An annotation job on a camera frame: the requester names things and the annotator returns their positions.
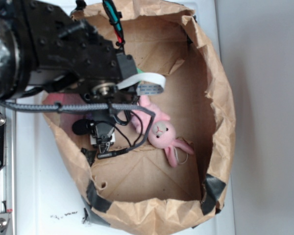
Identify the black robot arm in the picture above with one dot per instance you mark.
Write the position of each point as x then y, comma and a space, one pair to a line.
43, 49

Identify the pink plush bunny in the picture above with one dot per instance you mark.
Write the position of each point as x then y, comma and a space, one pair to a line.
162, 134

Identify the black foam microphone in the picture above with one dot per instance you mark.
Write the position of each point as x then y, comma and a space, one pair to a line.
83, 127

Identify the brown paper bag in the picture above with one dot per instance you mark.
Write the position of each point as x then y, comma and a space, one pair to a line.
178, 178

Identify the aluminium extrusion rail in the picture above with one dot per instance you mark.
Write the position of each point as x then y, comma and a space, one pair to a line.
7, 166

